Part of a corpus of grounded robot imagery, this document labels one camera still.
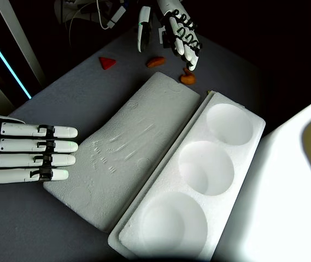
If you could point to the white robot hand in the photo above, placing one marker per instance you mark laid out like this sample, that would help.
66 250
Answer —
179 41
18 146

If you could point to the white foam lid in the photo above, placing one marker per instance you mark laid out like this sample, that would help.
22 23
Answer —
133 142

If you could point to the styrofoam tray with round wells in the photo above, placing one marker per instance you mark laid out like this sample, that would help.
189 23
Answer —
226 188

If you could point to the brown ridged toy bread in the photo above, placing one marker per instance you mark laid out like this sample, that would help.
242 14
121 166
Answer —
155 62

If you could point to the orange toy chicken drumstick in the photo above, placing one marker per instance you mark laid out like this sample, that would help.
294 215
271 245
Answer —
188 79

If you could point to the grey table cloth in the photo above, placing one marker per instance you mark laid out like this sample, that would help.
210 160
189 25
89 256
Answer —
70 103

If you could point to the white plug adapter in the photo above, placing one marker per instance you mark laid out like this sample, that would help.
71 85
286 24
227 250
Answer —
116 17

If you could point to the red triangular toy wedge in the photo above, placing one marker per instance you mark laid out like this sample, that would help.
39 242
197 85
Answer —
106 63

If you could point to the cyan light strip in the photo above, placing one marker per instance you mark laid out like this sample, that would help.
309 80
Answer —
6 61

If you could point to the white robot body shell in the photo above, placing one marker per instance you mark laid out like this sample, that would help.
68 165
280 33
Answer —
275 196

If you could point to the white upright post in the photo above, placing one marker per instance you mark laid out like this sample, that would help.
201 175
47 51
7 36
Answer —
21 38

